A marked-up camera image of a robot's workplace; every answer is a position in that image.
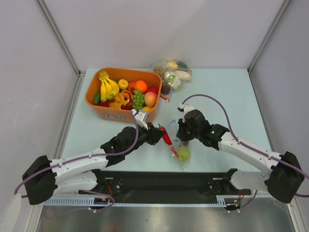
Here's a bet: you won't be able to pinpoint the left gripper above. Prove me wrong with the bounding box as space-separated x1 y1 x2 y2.
124 121 165 155

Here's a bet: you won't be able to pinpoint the red fake chili pepper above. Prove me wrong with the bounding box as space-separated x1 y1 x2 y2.
159 125 179 158

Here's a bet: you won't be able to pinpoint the clear zip top bag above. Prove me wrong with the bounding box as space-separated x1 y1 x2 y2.
165 119 191 171

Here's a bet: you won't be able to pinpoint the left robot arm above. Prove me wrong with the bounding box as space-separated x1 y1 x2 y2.
22 123 166 205

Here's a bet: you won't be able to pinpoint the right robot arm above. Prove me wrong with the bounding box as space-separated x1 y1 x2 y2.
176 104 305 203

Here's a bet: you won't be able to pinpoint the green fake pear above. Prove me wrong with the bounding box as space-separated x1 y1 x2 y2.
177 147 191 161

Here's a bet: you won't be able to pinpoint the fake lemon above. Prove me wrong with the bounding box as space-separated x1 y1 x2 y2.
142 106 152 112

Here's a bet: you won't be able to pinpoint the fake peach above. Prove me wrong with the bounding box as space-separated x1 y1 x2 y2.
144 92 157 108

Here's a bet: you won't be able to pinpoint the green fake grapes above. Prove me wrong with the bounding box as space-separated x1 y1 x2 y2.
132 90 145 111

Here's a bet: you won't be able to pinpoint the dark red fake plum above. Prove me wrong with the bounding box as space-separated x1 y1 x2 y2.
161 84 171 95

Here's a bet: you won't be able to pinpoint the red fake apple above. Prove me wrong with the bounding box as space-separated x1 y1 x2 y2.
146 87 159 95

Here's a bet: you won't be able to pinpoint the fake orange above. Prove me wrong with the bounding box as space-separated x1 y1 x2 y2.
134 80 148 93

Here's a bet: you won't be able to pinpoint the yellow fake apple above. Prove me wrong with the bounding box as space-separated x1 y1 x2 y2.
118 79 129 90

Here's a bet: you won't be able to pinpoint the yellow fake banana bunch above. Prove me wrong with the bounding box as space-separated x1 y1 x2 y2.
98 71 120 102

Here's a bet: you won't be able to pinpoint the orange plastic bin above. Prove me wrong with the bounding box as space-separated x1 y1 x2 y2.
85 67 162 123

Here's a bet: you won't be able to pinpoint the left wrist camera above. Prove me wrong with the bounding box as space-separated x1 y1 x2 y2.
131 109 149 129

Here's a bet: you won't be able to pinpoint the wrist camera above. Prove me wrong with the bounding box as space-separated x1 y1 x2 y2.
178 103 195 123
131 109 149 129

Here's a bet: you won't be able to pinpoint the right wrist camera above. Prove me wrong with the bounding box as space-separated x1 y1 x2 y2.
178 103 195 123

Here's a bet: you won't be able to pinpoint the yellow fake pepper ring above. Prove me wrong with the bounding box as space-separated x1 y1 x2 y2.
108 89 134 108

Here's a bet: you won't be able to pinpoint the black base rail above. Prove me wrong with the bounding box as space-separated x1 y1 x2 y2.
91 171 252 204

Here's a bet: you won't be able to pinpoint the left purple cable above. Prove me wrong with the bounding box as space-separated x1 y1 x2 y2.
14 111 140 215

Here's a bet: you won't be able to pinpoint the purple cable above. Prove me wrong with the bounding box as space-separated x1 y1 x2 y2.
14 111 140 215
182 94 309 213

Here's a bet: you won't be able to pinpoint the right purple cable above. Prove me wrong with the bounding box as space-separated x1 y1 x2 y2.
182 94 309 213

